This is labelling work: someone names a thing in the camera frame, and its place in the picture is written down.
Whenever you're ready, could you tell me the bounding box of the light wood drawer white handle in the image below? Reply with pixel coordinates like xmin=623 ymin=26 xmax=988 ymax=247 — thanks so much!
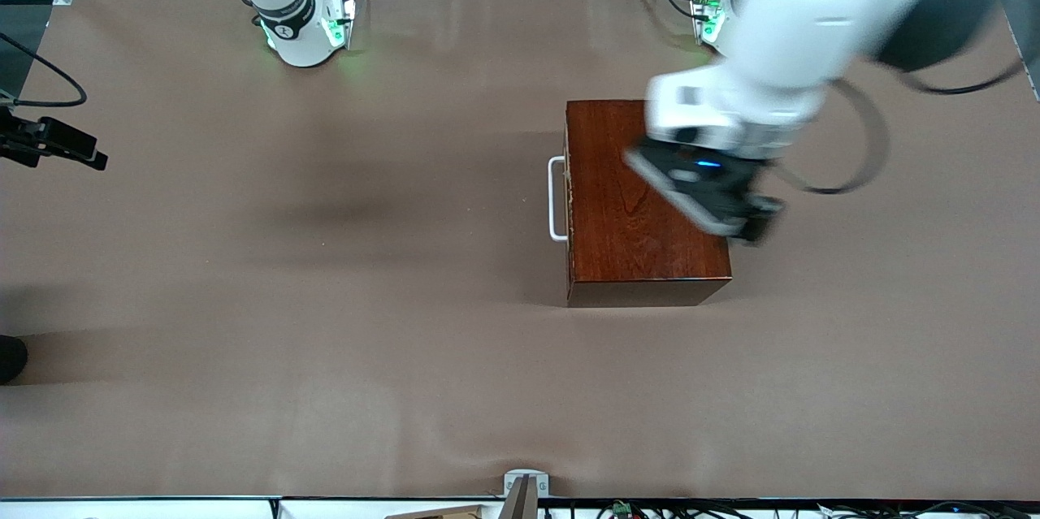
xmin=548 ymin=155 xmax=572 ymax=243

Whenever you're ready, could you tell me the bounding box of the dark red wooden cabinet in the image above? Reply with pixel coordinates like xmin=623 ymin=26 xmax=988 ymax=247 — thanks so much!
xmin=565 ymin=99 xmax=733 ymax=309

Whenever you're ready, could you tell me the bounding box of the black round object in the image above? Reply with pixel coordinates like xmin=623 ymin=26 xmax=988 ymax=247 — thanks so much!
xmin=0 ymin=335 xmax=29 ymax=386

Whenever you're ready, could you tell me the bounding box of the brown table cover mat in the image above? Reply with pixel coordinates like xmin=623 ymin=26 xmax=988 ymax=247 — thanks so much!
xmin=0 ymin=0 xmax=1040 ymax=501

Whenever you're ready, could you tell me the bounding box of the brown wooden board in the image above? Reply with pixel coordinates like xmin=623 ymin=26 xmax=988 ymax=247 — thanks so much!
xmin=383 ymin=504 xmax=488 ymax=519

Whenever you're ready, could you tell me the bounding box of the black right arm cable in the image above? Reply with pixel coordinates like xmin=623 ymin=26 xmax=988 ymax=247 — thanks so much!
xmin=0 ymin=32 xmax=89 ymax=108

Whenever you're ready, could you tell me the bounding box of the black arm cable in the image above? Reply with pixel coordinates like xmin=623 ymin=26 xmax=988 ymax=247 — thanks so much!
xmin=772 ymin=56 xmax=1026 ymax=197
xmin=0 ymin=32 xmax=89 ymax=108

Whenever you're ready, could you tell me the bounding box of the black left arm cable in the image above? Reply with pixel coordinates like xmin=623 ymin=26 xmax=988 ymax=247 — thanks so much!
xmin=772 ymin=56 xmax=1026 ymax=197

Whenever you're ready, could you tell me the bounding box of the black cable bundle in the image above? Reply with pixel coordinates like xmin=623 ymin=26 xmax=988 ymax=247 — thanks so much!
xmin=540 ymin=500 xmax=1040 ymax=519

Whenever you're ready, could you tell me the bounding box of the grey metal bracket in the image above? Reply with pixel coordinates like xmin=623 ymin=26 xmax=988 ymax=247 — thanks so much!
xmin=504 ymin=469 xmax=550 ymax=497

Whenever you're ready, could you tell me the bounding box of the grey camera post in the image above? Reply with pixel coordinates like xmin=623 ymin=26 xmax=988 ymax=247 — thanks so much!
xmin=497 ymin=476 xmax=540 ymax=519

